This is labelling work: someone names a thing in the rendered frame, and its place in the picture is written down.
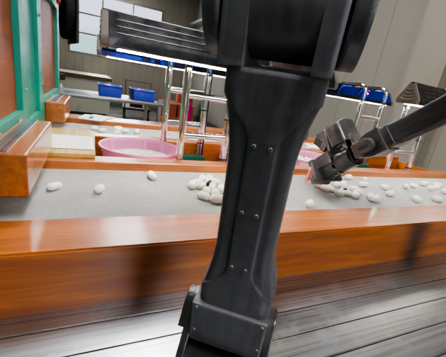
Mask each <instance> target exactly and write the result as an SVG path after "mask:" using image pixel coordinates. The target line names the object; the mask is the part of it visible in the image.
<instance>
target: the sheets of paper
mask: <svg viewBox="0 0 446 357"><path fill-rule="evenodd" d="M52 148H67V149H94V147H93V138H92V137H84V136H75V135H57V134H52Z"/></svg>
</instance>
